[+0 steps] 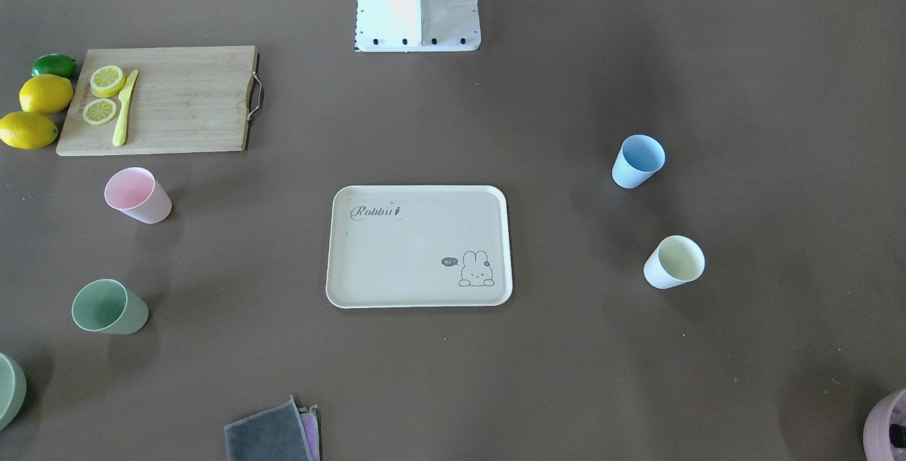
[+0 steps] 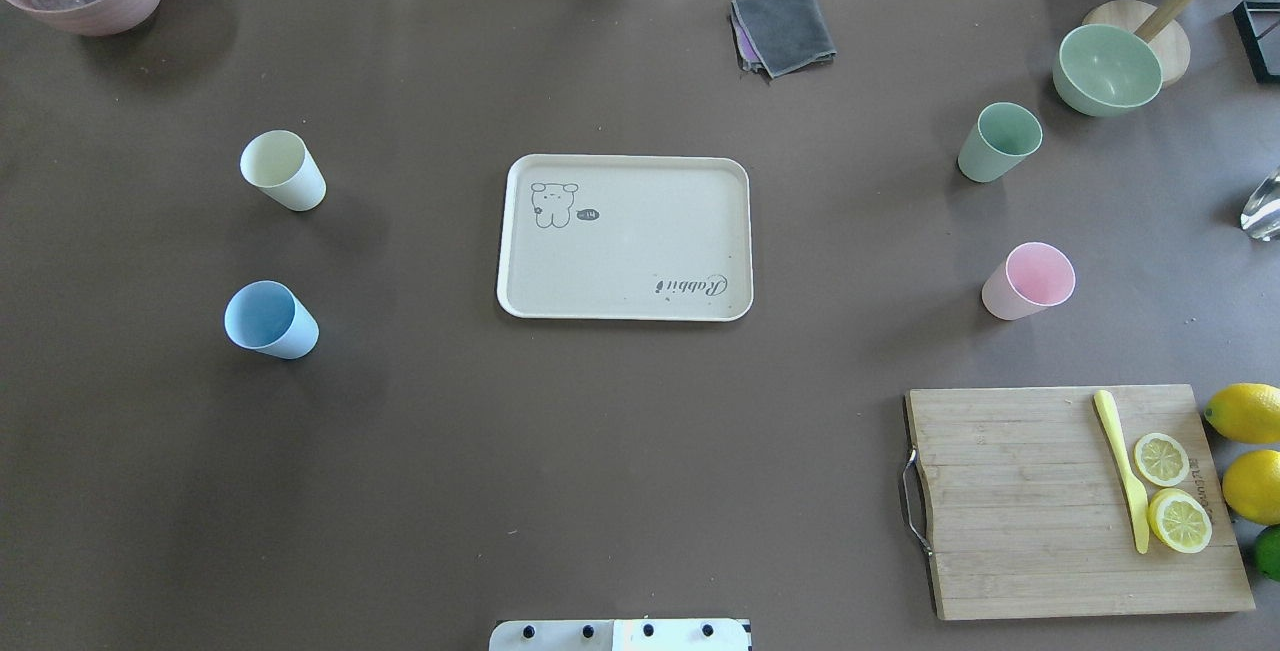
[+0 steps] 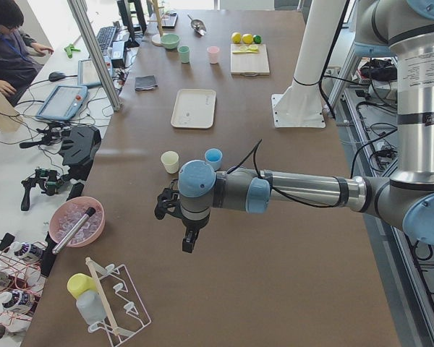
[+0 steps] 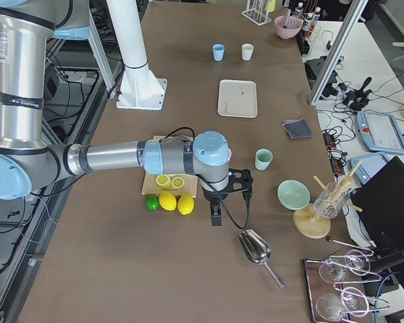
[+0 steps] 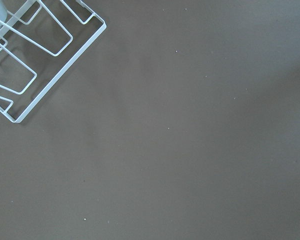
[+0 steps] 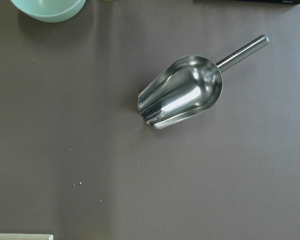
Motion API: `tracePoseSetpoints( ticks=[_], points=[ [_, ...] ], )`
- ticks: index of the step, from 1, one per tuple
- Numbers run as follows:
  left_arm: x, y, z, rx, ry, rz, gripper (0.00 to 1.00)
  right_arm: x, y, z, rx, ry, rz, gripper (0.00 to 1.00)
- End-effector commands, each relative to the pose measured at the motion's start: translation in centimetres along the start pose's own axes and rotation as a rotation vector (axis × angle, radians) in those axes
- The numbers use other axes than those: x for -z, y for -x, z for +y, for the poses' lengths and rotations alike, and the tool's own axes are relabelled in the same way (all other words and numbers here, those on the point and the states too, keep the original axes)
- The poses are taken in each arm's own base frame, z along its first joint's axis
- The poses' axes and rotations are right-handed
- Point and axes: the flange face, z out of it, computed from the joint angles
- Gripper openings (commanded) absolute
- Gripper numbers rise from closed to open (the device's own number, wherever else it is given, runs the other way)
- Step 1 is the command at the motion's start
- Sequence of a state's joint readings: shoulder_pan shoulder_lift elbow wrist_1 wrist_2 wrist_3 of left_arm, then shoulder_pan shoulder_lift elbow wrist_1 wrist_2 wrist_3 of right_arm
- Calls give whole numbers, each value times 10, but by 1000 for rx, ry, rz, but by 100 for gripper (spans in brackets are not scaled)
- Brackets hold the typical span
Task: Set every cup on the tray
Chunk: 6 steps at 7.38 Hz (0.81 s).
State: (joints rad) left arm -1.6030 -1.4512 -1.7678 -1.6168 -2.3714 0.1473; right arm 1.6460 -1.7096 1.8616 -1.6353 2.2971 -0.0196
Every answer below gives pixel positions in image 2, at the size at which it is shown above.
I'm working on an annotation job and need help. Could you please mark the lemon half lower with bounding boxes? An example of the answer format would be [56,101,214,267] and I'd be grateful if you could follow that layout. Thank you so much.
[1147,489,1213,554]

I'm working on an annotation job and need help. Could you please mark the wooden cutting board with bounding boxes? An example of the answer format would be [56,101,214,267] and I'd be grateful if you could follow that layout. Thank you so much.
[905,385,1254,622]

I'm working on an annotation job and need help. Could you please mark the black framed mirror tray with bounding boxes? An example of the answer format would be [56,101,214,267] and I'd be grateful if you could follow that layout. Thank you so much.
[1231,0,1279,84]

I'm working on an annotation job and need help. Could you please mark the yellow plastic knife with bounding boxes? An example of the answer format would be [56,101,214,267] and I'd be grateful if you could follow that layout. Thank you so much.
[1093,388,1151,555]

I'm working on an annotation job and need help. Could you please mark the grey folded cloth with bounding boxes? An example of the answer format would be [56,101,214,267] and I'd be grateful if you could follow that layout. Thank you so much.
[730,0,837,78]

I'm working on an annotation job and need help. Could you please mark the lemon half upper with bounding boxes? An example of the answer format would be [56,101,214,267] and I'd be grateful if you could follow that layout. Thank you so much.
[1133,432,1190,489]

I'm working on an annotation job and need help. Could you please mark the wooden cup rack stand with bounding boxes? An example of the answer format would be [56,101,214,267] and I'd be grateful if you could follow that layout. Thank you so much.
[1082,0,1193,90]

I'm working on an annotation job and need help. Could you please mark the pink plastic cup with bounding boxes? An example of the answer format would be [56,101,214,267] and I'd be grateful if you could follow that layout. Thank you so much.
[980,242,1076,320]

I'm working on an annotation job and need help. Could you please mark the green lime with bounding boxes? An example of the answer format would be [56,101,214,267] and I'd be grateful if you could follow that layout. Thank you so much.
[1252,524,1280,582]

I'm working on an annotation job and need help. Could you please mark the whole yellow lemon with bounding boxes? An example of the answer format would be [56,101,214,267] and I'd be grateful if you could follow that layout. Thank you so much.
[1222,449,1280,524]
[1204,382,1279,443]

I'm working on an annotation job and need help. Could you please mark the lemon half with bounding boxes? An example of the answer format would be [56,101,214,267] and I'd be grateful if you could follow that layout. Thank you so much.
[1133,432,1190,489]
[1147,489,1213,554]

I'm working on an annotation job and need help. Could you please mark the cream rabbit print tray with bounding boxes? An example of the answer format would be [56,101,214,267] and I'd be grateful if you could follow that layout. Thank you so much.
[495,153,754,322]

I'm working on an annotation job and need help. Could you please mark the blue plastic cup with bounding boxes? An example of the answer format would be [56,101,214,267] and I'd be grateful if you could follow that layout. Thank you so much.
[224,279,319,359]

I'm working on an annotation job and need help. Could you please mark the cream plastic cup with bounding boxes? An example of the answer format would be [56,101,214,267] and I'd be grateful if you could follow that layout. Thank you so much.
[239,130,326,212]

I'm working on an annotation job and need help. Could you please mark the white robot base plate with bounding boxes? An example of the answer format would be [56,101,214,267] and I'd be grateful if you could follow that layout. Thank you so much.
[488,618,753,650]

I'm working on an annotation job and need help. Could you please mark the green plastic cup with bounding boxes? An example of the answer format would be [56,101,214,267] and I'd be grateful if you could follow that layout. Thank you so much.
[957,101,1044,183]

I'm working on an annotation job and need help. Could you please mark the green plastic bowl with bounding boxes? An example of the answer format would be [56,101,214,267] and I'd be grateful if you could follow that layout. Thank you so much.
[1052,26,1164,116]

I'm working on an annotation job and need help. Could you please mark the clear drinking glass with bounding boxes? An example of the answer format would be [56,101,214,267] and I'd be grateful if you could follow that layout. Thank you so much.
[1239,168,1280,242]

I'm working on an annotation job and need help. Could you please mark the purple folded cloth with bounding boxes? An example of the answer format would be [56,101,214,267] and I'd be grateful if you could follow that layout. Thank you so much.
[730,13,764,73]

